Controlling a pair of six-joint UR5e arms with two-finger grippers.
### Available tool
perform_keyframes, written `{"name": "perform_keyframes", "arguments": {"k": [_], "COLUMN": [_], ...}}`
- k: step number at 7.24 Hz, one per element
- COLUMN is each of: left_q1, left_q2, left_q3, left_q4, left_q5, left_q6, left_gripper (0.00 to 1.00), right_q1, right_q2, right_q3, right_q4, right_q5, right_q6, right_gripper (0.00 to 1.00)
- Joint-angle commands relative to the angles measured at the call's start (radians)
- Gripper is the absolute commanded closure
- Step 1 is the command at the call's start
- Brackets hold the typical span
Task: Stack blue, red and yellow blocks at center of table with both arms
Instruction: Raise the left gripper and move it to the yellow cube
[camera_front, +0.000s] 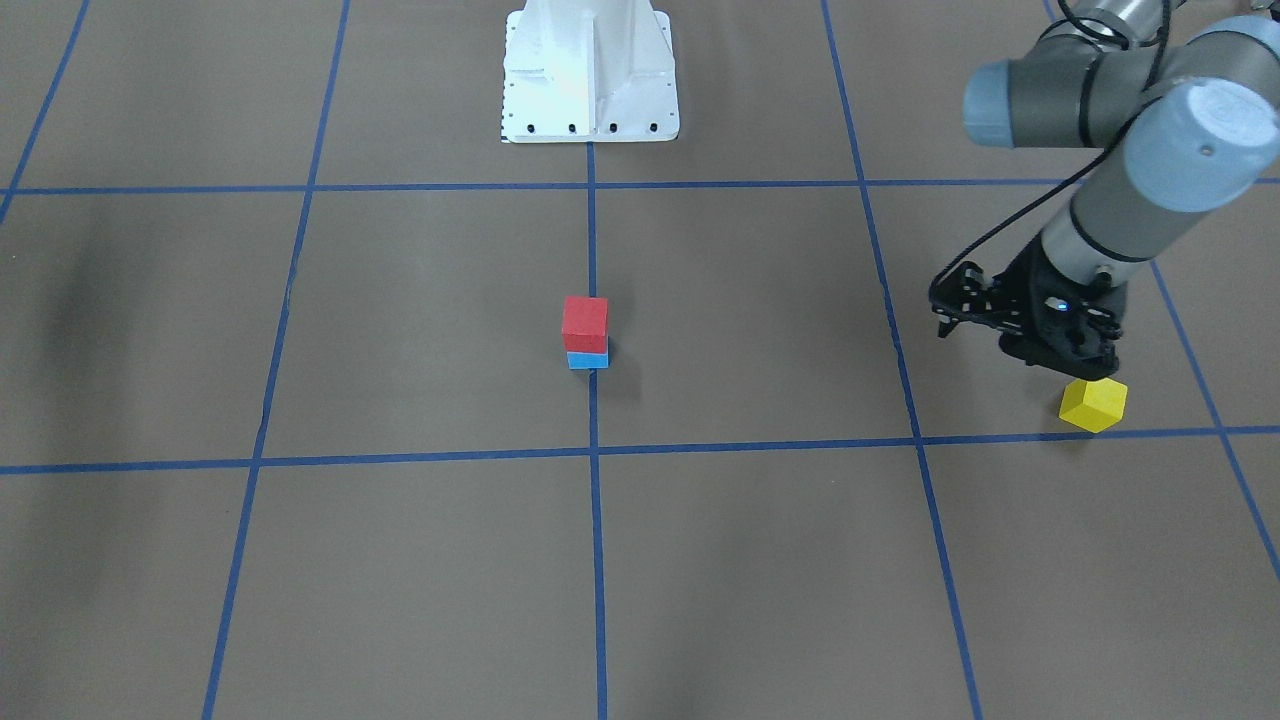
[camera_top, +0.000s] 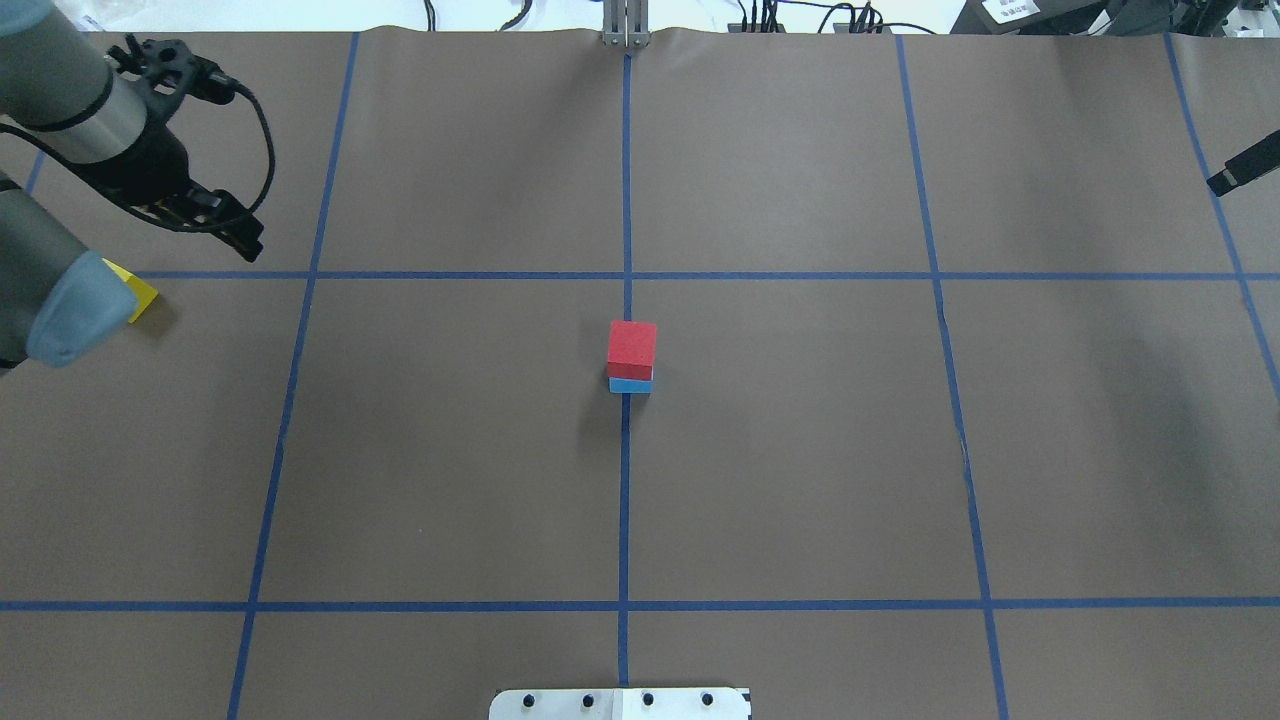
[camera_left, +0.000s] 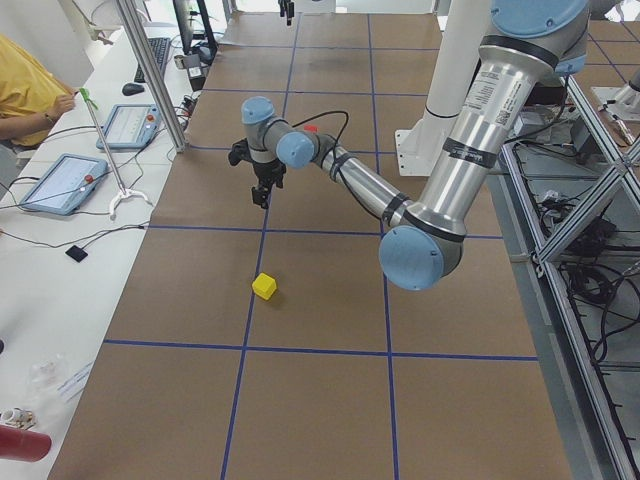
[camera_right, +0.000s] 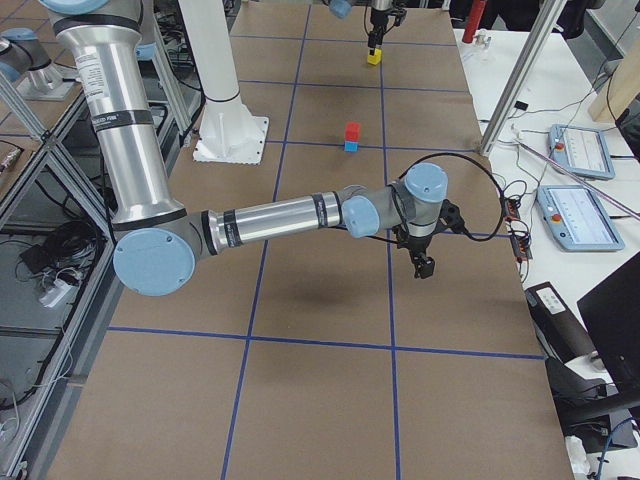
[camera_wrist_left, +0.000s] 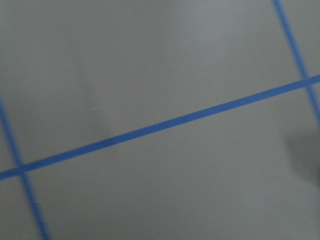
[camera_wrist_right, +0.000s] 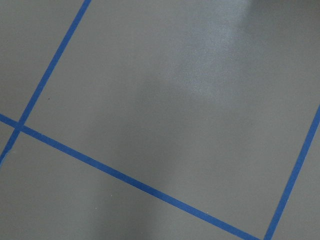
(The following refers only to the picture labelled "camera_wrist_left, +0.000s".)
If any blue tape line crosswise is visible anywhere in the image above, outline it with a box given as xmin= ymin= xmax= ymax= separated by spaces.
xmin=0 ymin=75 xmax=320 ymax=181

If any blue tape line lengthwise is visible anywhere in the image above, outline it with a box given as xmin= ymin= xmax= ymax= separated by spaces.
xmin=272 ymin=0 xmax=320 ymax=121
xmin=0 ymin=99 xmax=52 ymax=240

